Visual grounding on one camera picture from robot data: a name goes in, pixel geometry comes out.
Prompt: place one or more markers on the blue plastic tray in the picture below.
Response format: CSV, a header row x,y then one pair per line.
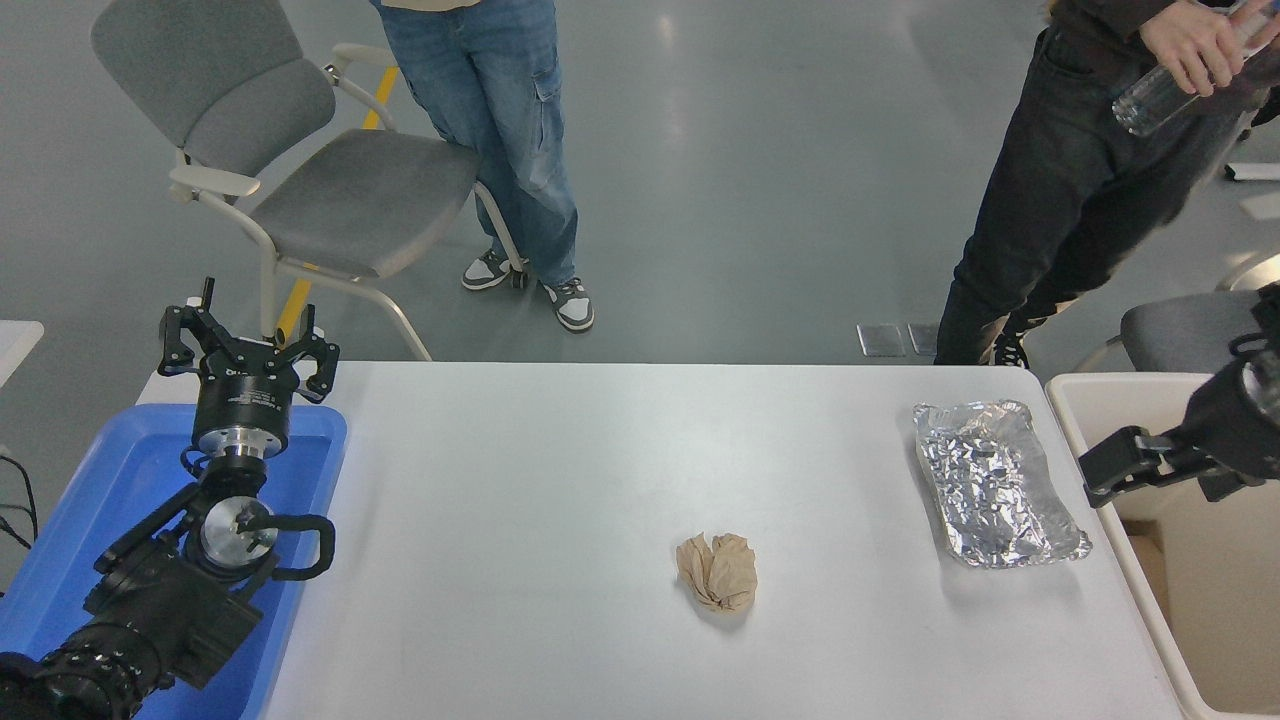
x,y
120,460

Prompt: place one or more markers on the crumpled silver foil tray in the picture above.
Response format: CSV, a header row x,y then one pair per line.
x,y
990,490

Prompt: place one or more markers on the grey padded chair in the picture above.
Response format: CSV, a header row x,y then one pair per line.
x,y
1180,335

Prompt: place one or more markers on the person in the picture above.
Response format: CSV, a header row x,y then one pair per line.
x,y
1060,190
500,120

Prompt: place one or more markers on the large pale bin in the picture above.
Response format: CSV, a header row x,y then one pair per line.
x,y
1220,600

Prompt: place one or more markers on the white side table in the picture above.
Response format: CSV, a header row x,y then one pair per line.
x,y
15,345

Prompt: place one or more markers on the clear plastic bottle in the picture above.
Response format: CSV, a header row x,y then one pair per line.
x,y
1140,108

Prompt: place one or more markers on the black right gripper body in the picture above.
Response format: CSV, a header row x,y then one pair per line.
x,y
1230,430

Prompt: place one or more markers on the person's right hand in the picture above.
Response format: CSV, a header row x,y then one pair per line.
x,y
1200,40

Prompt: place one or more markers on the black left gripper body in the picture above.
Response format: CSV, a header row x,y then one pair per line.
x,y
245,395

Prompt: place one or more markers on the crumpled tan paper ball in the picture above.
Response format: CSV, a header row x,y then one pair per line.
x,y
718,575

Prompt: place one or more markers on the white flat bar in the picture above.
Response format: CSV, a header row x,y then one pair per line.
x,y
1255,173

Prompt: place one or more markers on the cream framed grey chair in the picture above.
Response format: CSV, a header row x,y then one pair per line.
x,y
360,200

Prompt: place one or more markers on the metal floor plate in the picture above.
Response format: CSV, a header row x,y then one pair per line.
x,y
882,340
922,338

